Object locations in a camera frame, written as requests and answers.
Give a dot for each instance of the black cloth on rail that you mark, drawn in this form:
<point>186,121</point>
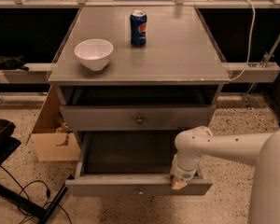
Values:
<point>12,63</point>

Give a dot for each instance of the black chair seat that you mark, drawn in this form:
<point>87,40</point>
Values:
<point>8,143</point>

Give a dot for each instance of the grey drawer cabinet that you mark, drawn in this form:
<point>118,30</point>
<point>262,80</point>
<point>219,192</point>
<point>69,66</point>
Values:
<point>170,83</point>

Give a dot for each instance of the black stand base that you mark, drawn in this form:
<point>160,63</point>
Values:
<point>43,214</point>

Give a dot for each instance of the white bowl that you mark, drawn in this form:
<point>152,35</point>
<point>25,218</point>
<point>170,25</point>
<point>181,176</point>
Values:
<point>94,54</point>

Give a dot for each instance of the blue pepsi can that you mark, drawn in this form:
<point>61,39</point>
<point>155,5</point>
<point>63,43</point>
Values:
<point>138,22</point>

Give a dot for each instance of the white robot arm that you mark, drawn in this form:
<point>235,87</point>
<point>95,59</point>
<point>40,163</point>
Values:
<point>260,150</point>

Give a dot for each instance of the cardboard box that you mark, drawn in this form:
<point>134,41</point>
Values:
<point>51,136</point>

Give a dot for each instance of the grey drawer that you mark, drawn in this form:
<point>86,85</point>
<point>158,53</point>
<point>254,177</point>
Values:
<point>136,117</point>
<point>129,164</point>

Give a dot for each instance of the metal rail frame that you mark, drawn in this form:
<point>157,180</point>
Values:
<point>258,72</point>

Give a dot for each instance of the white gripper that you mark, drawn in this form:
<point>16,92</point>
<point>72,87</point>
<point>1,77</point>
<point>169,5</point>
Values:
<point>184,174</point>

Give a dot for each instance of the grey top drawer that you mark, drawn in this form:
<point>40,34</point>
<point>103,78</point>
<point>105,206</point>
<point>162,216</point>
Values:
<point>136,117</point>

